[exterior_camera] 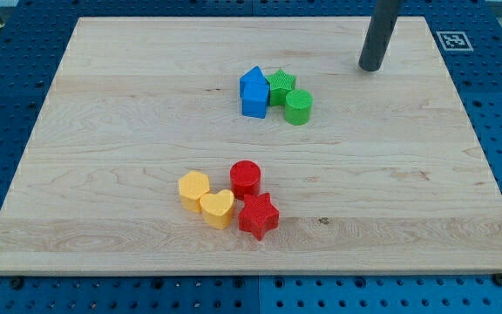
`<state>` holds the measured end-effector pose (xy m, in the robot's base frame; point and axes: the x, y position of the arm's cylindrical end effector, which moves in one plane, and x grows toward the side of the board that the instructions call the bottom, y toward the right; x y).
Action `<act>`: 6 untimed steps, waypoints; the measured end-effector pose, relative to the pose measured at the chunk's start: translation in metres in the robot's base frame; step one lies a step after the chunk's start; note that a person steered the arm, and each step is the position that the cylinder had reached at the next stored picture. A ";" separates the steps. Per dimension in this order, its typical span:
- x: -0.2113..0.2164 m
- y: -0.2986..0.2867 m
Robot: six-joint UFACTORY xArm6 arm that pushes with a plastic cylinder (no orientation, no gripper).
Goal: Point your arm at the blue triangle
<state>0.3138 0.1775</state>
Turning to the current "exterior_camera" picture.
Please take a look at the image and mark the green cylinder block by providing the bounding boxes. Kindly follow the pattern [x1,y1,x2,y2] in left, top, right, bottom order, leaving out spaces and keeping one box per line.
[284,89,313,126]

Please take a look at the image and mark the yellow hexagon block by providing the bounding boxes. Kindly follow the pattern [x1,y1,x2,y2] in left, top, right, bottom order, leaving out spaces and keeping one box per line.
[178,171,211,213]

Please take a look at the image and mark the blue cube block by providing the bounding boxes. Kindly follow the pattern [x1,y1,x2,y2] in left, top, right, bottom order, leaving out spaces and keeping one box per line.
[241,83,270,119]

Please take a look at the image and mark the blue triangle block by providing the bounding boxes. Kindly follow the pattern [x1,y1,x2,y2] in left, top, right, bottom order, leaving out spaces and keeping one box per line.
[239,65,267,97]

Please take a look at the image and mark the white fiducial marker tag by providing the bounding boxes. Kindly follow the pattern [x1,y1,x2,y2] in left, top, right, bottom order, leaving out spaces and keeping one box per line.
[437,31,473,51]

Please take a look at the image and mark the yellow heart block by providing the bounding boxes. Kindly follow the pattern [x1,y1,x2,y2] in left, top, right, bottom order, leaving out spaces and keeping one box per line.
[200,189,234,229]

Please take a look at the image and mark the red cylinder block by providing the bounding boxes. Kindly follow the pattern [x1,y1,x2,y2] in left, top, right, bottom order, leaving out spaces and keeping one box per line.
[229,160,261,200]

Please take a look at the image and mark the dark grey robot arm rod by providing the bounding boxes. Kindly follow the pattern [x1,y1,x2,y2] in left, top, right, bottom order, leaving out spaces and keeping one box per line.
[358,0,404,72]

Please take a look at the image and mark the green star block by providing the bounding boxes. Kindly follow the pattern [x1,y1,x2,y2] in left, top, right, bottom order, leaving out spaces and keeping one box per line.
[266,69,296,106]

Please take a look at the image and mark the red star block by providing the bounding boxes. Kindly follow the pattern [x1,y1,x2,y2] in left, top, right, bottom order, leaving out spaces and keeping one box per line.
[238,193,280,241]

